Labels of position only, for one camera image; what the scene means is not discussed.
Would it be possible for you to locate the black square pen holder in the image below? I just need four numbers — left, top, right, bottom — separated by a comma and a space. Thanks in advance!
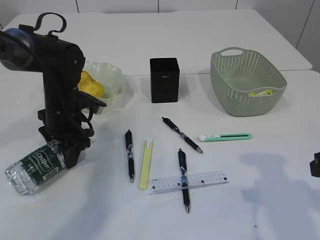
149, 57, 180, 103

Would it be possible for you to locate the clear plastic water bottle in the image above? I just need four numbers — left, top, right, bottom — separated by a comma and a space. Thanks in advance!
4, 140, 66, 196

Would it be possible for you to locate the black pen upper middle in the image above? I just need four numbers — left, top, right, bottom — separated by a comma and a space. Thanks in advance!
162, 117, 204, 154

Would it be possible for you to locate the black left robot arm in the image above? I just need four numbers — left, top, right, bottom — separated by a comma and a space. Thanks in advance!
0, 28, 94, 169

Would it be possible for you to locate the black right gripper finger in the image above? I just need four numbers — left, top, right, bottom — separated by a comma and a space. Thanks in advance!
309, 152, 320, 178

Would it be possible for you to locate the yellow pear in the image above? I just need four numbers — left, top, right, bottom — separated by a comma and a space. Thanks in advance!
78, 70, 105, 98

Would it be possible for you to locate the green utility knife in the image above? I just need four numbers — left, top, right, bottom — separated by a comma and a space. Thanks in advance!
198, 133, 253, 142

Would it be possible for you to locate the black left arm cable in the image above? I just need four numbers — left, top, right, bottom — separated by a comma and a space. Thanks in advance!
34, 12, 67, 38

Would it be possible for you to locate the green wavy glass plate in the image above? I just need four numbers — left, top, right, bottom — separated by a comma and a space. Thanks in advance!
82, 61, 126, 115

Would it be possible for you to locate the green plastic woven basket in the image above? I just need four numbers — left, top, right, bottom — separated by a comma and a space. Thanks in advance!
210, 47, 288, 117

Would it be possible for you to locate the yellow waste paper package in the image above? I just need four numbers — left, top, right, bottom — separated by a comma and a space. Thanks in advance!
248, 89, 274, 97

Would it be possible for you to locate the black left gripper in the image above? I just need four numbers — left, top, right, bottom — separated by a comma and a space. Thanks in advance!
32, 33, 94, 169

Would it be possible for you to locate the black pen on ruler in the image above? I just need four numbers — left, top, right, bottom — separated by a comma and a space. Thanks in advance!
178, 148, 191, 214

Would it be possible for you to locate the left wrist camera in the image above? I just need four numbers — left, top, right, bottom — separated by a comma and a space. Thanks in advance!
78, 91, 107, 115

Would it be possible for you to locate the black pen left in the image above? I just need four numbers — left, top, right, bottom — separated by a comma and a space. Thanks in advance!
124, 130, 135, 183

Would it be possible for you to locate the yellow utility knife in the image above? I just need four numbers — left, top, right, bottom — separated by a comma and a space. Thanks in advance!
139, 138, 154, 191

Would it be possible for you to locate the clear plastic ruler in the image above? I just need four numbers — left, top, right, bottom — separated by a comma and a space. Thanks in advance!
149, 171, 229, 195

